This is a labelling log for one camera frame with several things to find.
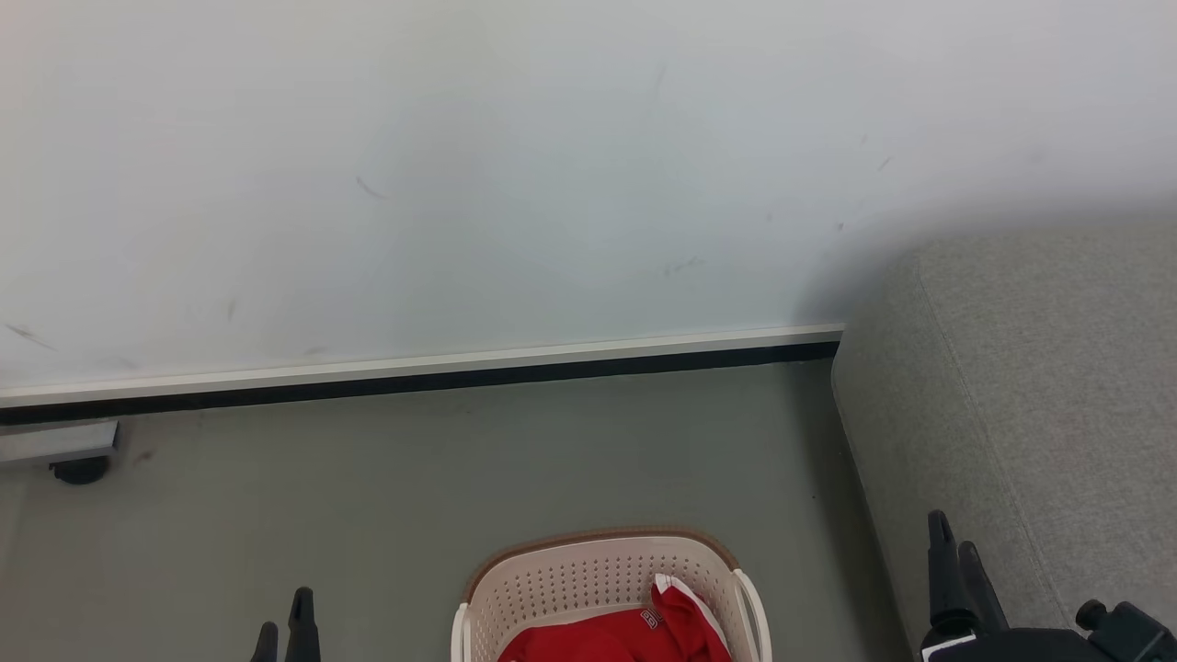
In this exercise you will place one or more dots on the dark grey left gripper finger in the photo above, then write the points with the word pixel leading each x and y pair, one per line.
pixel 302 627
pixel 265 646

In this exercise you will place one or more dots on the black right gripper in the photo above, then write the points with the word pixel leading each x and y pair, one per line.
pixel 1011 647

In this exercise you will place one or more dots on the red and white shirt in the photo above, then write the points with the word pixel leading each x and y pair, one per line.
pixel 625 639

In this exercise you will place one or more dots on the grey fabric sofa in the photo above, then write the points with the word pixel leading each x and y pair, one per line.
pixel 1057 386

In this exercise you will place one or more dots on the black caster wheel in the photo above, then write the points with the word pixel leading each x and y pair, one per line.
pixel 81 471

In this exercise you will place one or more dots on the cream perforated laundry basket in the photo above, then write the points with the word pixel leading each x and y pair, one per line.
pixel 570 579

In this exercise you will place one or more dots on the grey cabinet with caster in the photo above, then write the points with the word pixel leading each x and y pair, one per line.
pixel 55 441

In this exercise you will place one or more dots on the white and black baseboard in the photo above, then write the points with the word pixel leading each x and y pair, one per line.
pixel 460 370

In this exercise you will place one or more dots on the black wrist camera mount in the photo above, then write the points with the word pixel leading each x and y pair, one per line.
pixel 1126 634

